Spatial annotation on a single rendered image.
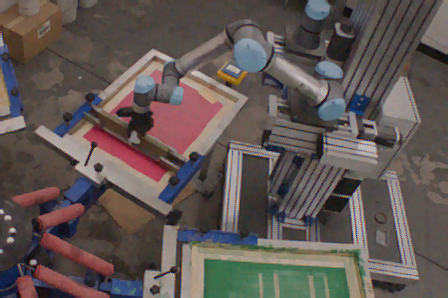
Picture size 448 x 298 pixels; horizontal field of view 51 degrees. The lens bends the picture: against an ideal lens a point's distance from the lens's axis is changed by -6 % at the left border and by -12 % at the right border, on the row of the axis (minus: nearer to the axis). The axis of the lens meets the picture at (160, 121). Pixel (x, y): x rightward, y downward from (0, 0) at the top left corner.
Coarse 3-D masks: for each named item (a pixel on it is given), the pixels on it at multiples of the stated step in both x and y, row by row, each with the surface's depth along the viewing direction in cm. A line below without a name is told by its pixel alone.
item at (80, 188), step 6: (78, 180) 199; (84, 180) 199; (72, 186) 197; (78, 186) 197; (84, 186) 197; (90, 186) 198; (66, 192) 194; (72, 192) 195; (78, 192) 195; (84, 192) 195; (66, 198) 193; (72, 198) 193; (78, 198) 193; (84, 198) 198; (72, 204) 194
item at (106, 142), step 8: (152, 72) 262; (160, 72) 262; (160, 80) 258; (184, 88) 256; (128, 96) 247; (120, 104) 243; (128, 104) 244; (112, 112) 239; (128, 120) 237; (96, 128) 231; (88, 136) 227; (96, 136) 227; (104, 136) 228; (112, 136) 229; (104, 144) 225; (112, 144) 225; (120, 144) 226; (112, 152) 222; (120, 152) 223
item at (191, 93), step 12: (192, 96) 253; (204, 108) 248; (216, 108) 249; (204, 120) 242; (192, 132) 236; (168, 144) 229; (180, 144) 230; (132, 156) 222; (144, 156) 223; (144, 168) 218; (156, 168) 219; (156, 180) 215
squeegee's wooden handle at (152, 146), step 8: (104, 112) 224; (104, 120) 224; (112, 120) 221; (120, 120) 222; (112, 128) 225; (120, 128) 221; (136, 144) 221; (144, 144) 218; (152, 144) 215; (160, 144) 215; (152, 152) 218; (160, 152) 215; (168, 152) 215
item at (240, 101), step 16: (144, 64) 261; (128, 80) 253; (208, 80) 257; (224, 96) 255; (240, 96) 252; (224, 128) 236; (80, 144) 219; (208, 144) 227; (96, 160) 214; (128, 176) 210
